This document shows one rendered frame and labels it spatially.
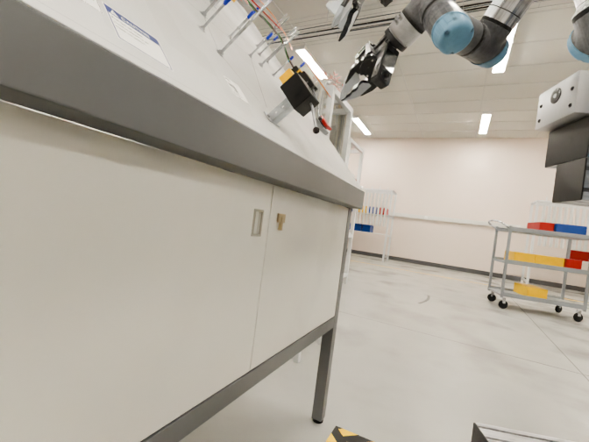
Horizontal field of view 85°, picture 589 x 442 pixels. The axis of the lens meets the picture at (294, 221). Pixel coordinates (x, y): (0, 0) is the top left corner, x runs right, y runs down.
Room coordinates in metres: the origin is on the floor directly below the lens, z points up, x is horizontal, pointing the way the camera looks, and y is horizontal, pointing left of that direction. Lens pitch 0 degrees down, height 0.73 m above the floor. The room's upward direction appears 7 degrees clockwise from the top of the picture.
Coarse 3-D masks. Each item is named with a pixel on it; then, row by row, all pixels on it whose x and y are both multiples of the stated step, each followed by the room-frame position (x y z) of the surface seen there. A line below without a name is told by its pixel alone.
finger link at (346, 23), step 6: (348, 12) 0.95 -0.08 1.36; (354, 12) 0.94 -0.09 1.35; (342, 18) 0.97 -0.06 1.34; (348, 18) 0.95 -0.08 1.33; (354, 18) 0.96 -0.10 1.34; (342, 24) 0.97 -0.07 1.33; (348, 24) 0.95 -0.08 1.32; (342, 30) 0.98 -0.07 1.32; (348, 30) 0.96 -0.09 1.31; (342, 36) 0.97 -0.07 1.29
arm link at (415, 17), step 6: (414, 0) 0.76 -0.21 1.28; (420, 0) 0.75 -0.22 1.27; (426, 0) 0.73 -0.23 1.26; (432, 0) 0.80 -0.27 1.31; (408, 6) 0.77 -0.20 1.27; (414, 6) 0.76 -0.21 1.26; (420, 6) 0.75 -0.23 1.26; (426, 6) 0.73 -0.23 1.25; (402, 12) 0.79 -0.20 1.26; (408, 12) 0.77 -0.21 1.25; (414, 12) 0.76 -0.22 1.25; (420, 12) 0.75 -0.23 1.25; (408, 18) 0.77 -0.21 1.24; (414, 18) 0.77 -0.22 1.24; (420, 18) 0.76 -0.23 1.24; (414, 24) 0.77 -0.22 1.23; (420, 24) 0.77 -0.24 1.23; (420, 30) 0.79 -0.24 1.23
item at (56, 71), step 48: (0, 0) 0.23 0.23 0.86; (0, 48) 0.23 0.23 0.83; (48, 48) 0.26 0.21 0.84; (96, 48) 0.29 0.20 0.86; (0, 96) 0.27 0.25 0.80; (48, 96) 0.26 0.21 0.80; (96, 96) 0.30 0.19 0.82; (144, 96) 0.34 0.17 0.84; (192, 144) 0.41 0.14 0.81; (240, 144) 0.49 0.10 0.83; (336, 192) 0.91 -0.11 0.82
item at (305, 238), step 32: (288, 192) 0.74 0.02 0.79; (288, 224) 0.76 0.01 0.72; (320, 224) 0.94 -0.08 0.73; (288, 256) 0.78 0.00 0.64; (320, 256) 0.97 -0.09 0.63; (288, 288) 0.80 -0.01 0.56; (320, 288) 1.00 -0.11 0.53; (256, 320) 0.68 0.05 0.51; (288, 320) 0.82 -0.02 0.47; (320, 320) 1.04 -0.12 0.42; (256, 352) 0.69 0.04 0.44
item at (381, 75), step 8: (384, 48) 0.82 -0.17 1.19; (392, 48) 0.83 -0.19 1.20; (384, 56) 0.81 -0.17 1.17; (392, 56) 0.83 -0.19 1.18; (376, 64) 0.82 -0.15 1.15; (384, 64) 0.81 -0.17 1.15; (392, 64) 0.83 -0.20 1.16; (376, 72) 0.80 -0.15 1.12; (384, 72) 0.81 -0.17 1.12; (392, 72) 0.82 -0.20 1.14; (376, 80) 0.80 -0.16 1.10; (384, 80) 0.81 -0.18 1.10
